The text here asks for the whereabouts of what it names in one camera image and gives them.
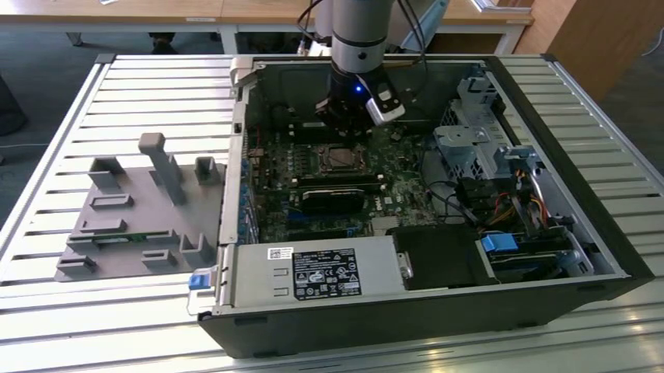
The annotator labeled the green RAM stick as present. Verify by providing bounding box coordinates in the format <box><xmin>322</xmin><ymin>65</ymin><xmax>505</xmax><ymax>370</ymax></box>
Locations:
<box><xmin>92</xmin><ymin>231</ymin><xmax>171</xmax><ymax>248</ymax></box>

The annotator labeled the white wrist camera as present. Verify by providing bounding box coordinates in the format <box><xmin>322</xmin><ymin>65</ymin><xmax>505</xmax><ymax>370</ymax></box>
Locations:
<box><xmin>364</xmin><ymin>83</ymin><xmax>406</xmax><ymax>126</ymax></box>

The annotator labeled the metal socket cover frame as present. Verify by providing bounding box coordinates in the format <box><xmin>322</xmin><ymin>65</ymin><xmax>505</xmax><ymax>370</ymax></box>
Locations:
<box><xmin>316</xmin><ymin>144</ymin><xmax>368</xmax><ymax>174</ymax></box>

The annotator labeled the wooden cabinet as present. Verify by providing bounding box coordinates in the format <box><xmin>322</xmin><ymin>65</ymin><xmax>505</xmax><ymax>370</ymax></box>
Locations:
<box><xmin>513</xmin><ymin>0</ymin><xmax>664</xmax><ymax>102</ymax></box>

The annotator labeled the silver power supply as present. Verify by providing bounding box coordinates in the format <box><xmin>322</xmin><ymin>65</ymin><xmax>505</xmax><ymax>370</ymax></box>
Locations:
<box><xmin>227</xmin><ymin>236</ymin><xmax>411</xmax><ymax>308</ymax></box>

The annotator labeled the green motherboard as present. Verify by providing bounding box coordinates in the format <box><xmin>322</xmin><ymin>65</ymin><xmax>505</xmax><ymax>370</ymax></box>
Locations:
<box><xmin>243</xmin><ymin>124</ymin><xmax>442</xmax><ymax>244</ymax></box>

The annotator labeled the black plastic shroud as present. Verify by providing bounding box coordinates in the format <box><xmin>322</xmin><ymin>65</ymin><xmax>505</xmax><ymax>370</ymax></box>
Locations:
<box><xmin>386</xmin><ymin>225</ymin><xmax>499</xmax><ymax>291</ymax></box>

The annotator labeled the grey parts rack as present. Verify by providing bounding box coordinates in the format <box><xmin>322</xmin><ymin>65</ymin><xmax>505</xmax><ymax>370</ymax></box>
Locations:
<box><xmin>53</xmin><ymin>131</ymin><xmax>229</xmax><ymax>284</ymax></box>

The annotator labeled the metal disk bay cage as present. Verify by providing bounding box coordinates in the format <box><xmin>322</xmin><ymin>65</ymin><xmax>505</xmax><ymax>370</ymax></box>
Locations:
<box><xmin>432</xmin><ymin>75</ymin><xmax>545</xmax><ymax>183</ymax></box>

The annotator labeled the graphics card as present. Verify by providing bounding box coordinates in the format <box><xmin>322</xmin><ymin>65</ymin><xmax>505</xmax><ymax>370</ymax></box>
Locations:
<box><xmin>299</xmin><ymin>187</ymin><xmax>364</xmax><ymax>218</ymax></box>

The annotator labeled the blue disk carrier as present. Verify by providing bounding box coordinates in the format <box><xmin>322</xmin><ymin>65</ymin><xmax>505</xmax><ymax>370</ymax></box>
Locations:
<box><xmin>481</xmin><ymin>232</ymin><xmax>519</xmax><ymax>256</ymax></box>

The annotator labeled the pale blue teach pendant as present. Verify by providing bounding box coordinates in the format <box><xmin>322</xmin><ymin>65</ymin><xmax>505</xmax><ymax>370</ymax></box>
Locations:
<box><xmin>398</xmin><ymin>0</ymin><xmax>450</xmax><ymax>51</ymax></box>

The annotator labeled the CPU socket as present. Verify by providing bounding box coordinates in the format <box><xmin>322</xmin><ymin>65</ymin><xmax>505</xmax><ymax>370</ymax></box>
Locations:
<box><xmin>314</xmin><ymin>142</ymin><xmax>368</xmax><ymax>175</ymax></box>

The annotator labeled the wooden desk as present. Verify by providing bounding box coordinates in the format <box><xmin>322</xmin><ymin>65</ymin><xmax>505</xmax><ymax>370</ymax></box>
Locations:
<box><xmin>0</xmin><ymin>0</ymin><xmax>535</xmax><ymax>35</ymax></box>

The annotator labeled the silver finned heat sink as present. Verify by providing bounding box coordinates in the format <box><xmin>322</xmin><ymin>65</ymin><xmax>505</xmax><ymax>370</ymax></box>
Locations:
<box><xmin>370</xmin><ymin>216</ymin><xmax>402</xmax><ymax>237</ymax></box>

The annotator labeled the black rating label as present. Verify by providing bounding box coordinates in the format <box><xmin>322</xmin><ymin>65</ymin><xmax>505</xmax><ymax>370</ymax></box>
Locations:
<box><xmin>292</xmin><ymin>248</ymin><xmax>359</xmax><ymax>300</ymax></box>

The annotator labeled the yellow orange wire bundle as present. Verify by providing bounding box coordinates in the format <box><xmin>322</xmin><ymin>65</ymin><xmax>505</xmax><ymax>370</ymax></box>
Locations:
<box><xmin>486</xmin><ymin>192</ymin><xmax>550</xmax><ymax>226</ymax></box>

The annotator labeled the black PC case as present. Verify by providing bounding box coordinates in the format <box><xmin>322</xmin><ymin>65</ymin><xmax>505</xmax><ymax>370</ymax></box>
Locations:
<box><xmin>197</xmin><ymin>54</ymin><xmax>656</xmax><ymax>359</ymax></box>

